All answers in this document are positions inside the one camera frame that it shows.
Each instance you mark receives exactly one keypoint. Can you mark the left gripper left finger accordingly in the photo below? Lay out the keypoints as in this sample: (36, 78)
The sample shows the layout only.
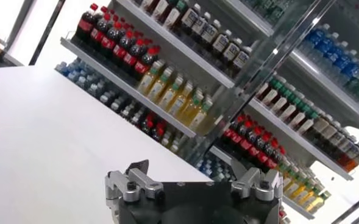
(142, 185)

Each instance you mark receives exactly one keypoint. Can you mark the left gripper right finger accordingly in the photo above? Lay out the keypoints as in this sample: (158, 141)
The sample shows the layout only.
(258, 182)

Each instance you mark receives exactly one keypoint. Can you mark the cola bottle red cap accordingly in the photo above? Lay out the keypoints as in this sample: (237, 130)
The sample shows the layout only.
(141, 67)
(84, 25)
(119, 50)
(254, 151)
(96, 34)
(245, 145)
(228, 133)
(107, 42)
(130, 59)
(271, 162)
(262, 157)
(237, 139)

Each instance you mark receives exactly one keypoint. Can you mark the grey metal shelf unit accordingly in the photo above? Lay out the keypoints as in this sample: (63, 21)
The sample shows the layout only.
(121, 84)
(301, 143)

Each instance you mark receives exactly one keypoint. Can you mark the dark bottle green neck label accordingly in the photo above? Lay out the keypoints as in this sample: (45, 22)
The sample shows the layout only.
(160, 8)
(306, 126)
(147, 3)
(264, 91)
(297, 119)
(171, 15)
(280, 105)
(272, 98)
(289, 112)

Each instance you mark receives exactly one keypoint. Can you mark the dark bottle beige label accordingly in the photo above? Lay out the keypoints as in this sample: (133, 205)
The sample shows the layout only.
(327, 134)
(317, 128)

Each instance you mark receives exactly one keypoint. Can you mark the yellow drink bottle white cap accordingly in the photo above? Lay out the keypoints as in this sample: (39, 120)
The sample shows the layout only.
(180, 100)
(159, 86)
(200, 115)
(190, 108)
(148, 78)
(169, 93)

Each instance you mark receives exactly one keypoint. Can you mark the black window frame post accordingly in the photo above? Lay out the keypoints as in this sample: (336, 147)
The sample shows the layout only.
(353, 206)
(46, 33)

